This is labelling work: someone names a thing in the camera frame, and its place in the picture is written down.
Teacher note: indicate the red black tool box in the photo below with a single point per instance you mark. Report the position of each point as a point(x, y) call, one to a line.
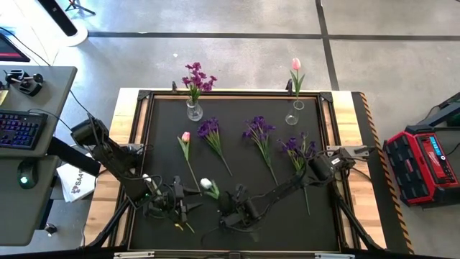
point(424, 169)

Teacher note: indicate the black computer mouse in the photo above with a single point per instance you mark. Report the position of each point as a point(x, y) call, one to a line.
point(30, 169)

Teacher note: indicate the silver metal bracket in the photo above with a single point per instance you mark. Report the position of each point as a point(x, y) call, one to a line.
point(133, 254)
point(334, 256)

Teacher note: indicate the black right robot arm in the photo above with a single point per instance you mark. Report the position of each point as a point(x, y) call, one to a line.
point(323, 167)

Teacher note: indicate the black monitor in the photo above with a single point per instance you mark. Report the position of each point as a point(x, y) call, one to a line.
point(10, 52)

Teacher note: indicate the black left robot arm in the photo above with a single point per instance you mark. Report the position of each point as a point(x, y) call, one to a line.
point(115, 158)

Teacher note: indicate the black desk clamp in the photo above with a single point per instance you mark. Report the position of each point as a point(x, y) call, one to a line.
point(27, 86)

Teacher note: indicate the black strip with hazard stripes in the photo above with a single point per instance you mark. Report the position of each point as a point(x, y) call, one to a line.
point(390, 216)

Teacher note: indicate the pink artificial tulip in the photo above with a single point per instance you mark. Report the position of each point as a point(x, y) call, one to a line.
point(185, 136)
point(296, 64)

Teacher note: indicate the grey desk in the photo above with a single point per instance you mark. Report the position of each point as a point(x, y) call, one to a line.
point(21, 216)

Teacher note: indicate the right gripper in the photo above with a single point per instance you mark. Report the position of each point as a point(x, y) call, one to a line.
point(244, 214)

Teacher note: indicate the black table mat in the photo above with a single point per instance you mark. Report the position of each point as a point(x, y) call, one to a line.
point(287, 234)

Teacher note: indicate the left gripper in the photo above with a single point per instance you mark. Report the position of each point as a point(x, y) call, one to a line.
point(169, 201)

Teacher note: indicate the black aluminium table frame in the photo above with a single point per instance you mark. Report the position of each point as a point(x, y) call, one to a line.
point(251, 93)

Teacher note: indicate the black board on white base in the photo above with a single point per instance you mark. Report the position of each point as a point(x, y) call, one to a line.
point(57, 14)

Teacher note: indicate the dark metal cart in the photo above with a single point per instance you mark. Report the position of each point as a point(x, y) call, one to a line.
point(445, 109)

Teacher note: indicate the white printed bag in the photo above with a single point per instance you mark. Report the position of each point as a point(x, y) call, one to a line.
point(77, 185)

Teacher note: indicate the clear glass vase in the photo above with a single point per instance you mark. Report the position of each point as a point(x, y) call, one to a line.
point(291, 119)
point(194, 114)

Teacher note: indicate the black tripod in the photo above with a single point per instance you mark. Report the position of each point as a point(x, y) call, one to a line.
point(76, 4)

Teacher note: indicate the purple artificial flower bunch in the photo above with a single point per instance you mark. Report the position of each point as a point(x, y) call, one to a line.
point(258, 126)
point(208, 128)
point(293, 145)

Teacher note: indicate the black frame bracket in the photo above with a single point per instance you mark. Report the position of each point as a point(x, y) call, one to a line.
point(174, 87)
point(289, 87)

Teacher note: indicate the white artificial tulip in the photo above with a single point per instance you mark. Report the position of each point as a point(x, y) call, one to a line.
point(206, 183)
point(146, 177)

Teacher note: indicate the black backlit keyboard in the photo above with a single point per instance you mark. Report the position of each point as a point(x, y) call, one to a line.
point(19, 129)

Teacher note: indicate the magenta artificial flower bunch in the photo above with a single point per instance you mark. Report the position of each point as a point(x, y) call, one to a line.
point(197, 81)

